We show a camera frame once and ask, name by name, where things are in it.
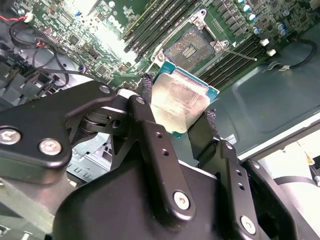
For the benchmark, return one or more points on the silver CPU with green edge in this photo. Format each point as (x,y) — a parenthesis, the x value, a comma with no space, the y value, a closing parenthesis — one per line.
(175,100)

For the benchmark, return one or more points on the thin metal locking lever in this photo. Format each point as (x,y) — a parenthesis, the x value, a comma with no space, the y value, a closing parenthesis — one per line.
(240,54)

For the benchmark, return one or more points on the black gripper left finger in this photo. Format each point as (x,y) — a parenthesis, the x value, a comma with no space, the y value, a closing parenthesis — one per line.
(50,120)

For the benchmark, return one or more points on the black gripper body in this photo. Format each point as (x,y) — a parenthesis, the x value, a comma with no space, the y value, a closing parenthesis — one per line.
(125,212)

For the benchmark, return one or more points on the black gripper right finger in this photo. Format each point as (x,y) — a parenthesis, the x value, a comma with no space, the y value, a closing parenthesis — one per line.
(235,175)

